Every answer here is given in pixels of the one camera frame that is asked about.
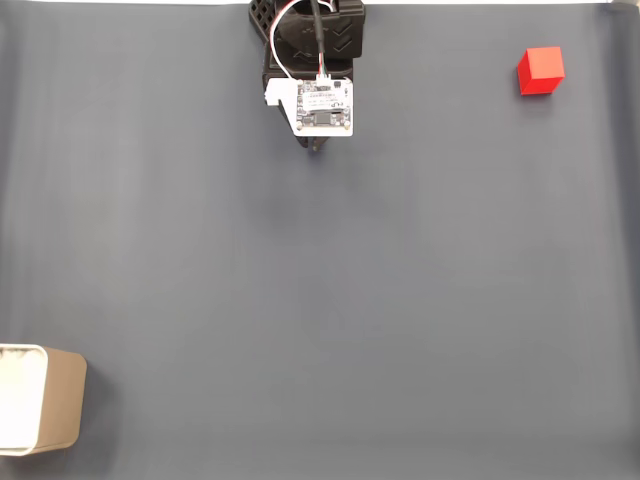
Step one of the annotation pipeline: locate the red cube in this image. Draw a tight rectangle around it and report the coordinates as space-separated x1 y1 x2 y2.
516 46 566 96

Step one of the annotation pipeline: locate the beige box white inside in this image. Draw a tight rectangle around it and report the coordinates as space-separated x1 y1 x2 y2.
0 343 88 457

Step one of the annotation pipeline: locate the grey table mat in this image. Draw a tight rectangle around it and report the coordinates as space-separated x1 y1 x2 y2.
0 3 640 480

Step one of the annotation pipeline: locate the white camera board mount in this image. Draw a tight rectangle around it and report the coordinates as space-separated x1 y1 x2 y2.
263 74 355 138

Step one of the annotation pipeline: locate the white red wrist servo cable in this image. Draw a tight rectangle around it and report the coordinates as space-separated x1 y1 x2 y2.
269 0 342 81

